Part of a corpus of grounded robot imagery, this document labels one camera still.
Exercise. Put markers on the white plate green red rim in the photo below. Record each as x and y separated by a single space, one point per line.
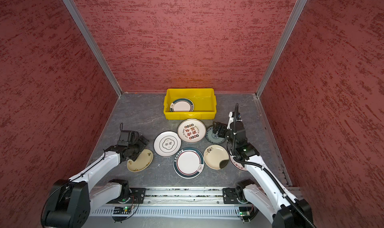
182 105

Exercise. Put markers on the left aluminium corner post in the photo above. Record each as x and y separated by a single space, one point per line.
81 24

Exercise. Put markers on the white plate red characters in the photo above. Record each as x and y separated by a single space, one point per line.
191 131

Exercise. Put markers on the cream plate dark brush mark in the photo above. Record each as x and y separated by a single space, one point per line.
216 157

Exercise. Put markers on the aluminium mounting rail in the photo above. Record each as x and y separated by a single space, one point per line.
180 203

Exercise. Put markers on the aluminium corner post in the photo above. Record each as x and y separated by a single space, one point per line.
81 24
293 18

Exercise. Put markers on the white plate orange sunburst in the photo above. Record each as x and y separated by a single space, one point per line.
237 165

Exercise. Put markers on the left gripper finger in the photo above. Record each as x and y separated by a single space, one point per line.
142 141
134 154

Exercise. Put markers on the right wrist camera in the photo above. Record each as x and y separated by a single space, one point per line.
232 118

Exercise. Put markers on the yellow plastic bin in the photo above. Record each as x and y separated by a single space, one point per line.
204 100

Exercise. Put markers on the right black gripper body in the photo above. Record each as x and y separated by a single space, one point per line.
231 140

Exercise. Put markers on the large white plate green rim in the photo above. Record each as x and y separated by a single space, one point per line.
188 163

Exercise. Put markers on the right aluminium corner post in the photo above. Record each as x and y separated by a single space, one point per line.
293 18

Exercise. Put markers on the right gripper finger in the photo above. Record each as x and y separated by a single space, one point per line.
219 127
220 135

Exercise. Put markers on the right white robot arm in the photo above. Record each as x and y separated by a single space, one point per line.
269 196

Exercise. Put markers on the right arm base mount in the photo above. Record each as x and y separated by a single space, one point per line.
232 196

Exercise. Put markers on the small teal patterned plate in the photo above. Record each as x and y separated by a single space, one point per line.
213 138

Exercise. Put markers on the white plate quatrefoil outline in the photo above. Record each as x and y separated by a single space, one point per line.
167 144

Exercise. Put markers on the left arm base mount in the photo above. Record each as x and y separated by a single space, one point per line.
132 196

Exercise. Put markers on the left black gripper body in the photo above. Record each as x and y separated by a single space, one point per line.
137 145

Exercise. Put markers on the cream plate small flowers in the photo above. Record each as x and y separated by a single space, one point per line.
142 162

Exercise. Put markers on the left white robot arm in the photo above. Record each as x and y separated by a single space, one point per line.
71 201

